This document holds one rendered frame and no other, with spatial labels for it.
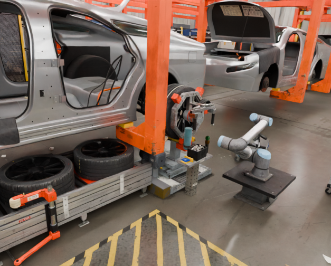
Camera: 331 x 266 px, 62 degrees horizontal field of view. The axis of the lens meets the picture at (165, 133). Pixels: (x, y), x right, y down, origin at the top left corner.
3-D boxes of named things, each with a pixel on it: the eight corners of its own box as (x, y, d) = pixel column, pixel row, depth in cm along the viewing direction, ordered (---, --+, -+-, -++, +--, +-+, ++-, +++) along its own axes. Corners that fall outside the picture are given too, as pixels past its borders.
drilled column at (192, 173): (190, 189, 329) (192, 158, 314) (196, 193, 322) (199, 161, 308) (184, 192, 322) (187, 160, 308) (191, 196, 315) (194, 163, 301)
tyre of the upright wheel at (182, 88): (142, 113, 313) (167, 144, 359) (157, 117, 297) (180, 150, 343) (175, 72, 332) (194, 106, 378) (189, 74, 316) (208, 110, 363)
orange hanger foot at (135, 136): (126, 134, 346) (126, 108, 335) (154, 147, 312) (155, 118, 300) (115, 138, 335) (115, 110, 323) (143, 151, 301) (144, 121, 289)
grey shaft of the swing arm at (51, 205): (58, 233, 241) (53, 182, 224) (61, 236, 237) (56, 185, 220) (48, 237, 235) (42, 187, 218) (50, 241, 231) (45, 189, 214)
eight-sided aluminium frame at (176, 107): (198, 131, 356) (202, 89, 338) (202, 132, 352) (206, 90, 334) (169, 140, 319) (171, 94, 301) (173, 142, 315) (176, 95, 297)
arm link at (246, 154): (254, 163, 315) (227, 151, 257) (240, 158, 326) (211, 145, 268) (259, 151, 315) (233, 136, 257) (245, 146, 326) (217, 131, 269)
